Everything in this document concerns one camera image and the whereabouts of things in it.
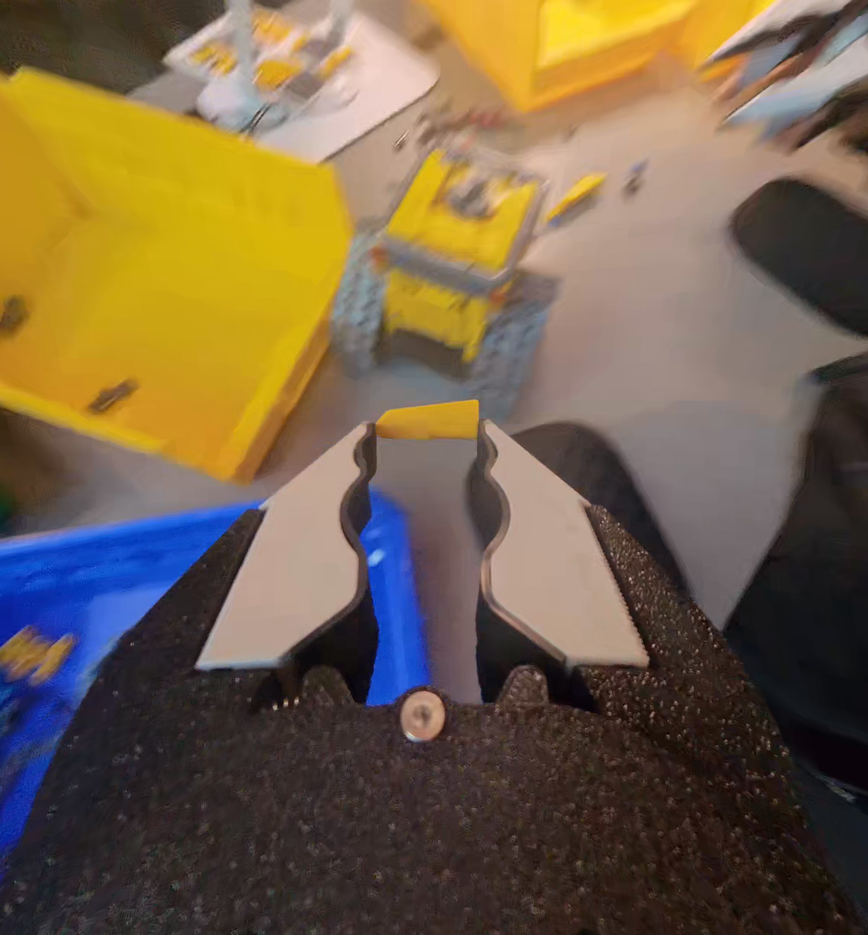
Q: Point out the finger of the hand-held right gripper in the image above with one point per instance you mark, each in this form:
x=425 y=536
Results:
x=828 y=29
x=821 y=100

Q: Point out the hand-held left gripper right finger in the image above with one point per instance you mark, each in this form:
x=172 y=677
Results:
x=565 y=585

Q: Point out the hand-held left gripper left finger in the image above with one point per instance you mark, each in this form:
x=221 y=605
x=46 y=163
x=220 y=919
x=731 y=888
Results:
x=288 y=585

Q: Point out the yellow wedge panel piece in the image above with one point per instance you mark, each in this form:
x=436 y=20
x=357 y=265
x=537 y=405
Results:
x=431 y=422

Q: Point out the yellow beam assembly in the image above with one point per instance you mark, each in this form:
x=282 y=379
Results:
x=577 y=195

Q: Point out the yellow tracked toy robot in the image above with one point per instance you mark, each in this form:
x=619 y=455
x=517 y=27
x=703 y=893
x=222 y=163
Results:
x=449 y=263

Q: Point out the blue plastic bin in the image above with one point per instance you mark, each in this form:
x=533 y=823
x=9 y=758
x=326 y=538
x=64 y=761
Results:
x=54 y=643

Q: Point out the large yellow plastic bin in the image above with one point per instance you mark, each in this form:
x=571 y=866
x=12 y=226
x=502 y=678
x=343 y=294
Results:
x=156 y=292

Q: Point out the pile of small building parts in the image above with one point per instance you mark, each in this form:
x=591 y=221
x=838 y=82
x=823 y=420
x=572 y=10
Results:
x=434 y=124

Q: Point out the white stand base with leaflet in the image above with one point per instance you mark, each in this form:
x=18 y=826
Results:
x=361 y=88

